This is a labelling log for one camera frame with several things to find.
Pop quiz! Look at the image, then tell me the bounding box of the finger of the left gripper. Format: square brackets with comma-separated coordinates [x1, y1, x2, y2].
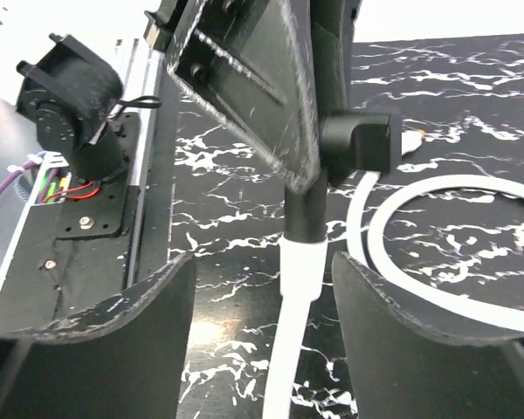
[310, 0, 354, 113]
[166, 1, 320, 193]

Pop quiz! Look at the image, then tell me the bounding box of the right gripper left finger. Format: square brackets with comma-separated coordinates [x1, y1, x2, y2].
[0, 254, 197, 418]

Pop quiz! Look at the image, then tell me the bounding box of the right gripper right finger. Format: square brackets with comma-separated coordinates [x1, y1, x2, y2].
[332, 252, 524, 419]

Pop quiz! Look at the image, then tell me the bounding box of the black hose connector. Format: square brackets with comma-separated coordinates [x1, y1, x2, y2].
[284, 110, 403, 244]

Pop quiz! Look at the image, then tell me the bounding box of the white hose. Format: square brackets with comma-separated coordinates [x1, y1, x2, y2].
[259, 130, 524, 419]

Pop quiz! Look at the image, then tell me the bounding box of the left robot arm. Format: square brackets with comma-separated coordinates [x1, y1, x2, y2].
[17, 1, 361, 194]

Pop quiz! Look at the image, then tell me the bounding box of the marble pattern mat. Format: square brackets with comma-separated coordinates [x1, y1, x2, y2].
[170, 34, 524, 418]

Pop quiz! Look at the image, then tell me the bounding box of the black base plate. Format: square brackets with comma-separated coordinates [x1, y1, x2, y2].
[0, 113, 176, 337]

